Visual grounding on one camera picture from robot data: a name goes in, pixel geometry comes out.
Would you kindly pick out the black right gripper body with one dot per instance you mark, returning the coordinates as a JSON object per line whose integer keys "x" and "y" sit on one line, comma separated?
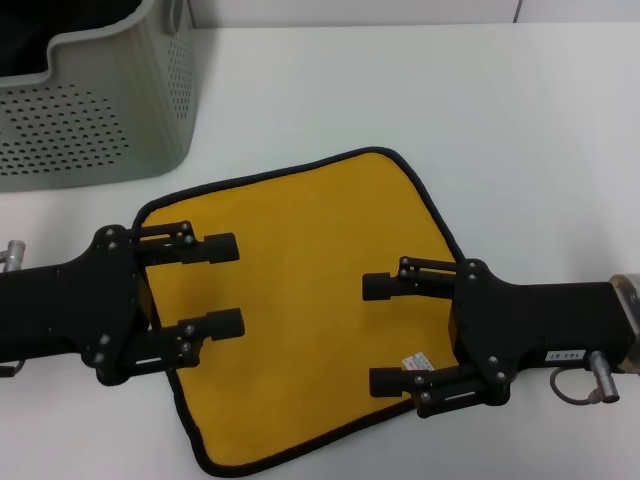
{"x": 540, "y": 325}

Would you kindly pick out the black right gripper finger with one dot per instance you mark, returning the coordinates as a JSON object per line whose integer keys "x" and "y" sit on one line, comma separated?
{"x": 377, "y": 286}
{"x": 387, "y": 382}

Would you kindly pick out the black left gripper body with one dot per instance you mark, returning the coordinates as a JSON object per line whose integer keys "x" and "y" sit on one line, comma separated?
{"x": 75, "y": 310}

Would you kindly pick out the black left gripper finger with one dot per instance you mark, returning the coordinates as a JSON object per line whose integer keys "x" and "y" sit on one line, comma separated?
{"x": 215, "y": 248}
{"x": 222, "y": 325}

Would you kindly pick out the yellow and green towel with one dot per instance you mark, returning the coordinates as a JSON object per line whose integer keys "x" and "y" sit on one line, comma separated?
{"x": 310, "y": 260}

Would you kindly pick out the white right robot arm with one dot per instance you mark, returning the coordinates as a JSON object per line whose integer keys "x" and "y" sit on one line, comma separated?
{"x": 631, "y": 295}

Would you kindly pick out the grey perforated plastic storage box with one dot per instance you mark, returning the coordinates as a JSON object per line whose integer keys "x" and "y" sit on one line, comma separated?
{"x": 125, "y": 100}

